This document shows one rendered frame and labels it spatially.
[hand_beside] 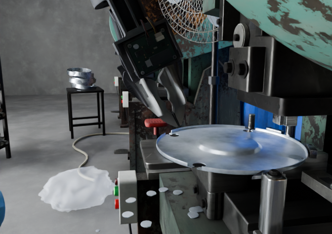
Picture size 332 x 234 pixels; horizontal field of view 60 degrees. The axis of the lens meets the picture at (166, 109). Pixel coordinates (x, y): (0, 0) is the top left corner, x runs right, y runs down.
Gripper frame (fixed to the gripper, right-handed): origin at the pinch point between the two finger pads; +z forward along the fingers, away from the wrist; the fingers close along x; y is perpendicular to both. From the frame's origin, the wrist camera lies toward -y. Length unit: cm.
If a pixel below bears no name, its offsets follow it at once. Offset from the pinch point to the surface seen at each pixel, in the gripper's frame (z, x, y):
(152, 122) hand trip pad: 10.6, -1.9, -40.8
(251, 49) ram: -3.1, 17.8, -4.6
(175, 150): 8.5, -1.5, -8.5
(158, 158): 7.1, -5.0, -5.5
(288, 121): 13.6, 20.9, -6.8
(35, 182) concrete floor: 49, -97, -177
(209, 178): 15.5, 1.6, -5.5
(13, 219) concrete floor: 49, -98, -126
